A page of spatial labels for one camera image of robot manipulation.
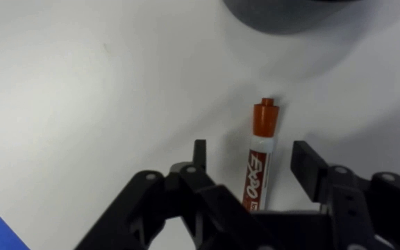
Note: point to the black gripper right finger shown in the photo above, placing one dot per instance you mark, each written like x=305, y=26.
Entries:
x=375, y=213

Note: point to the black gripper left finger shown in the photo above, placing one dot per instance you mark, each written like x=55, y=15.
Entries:
x=200, y=209

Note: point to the red Expo marker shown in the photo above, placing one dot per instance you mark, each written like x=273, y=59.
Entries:
x=257, y=172

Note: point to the dark blue mug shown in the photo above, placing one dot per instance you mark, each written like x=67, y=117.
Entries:
x=284, y=16

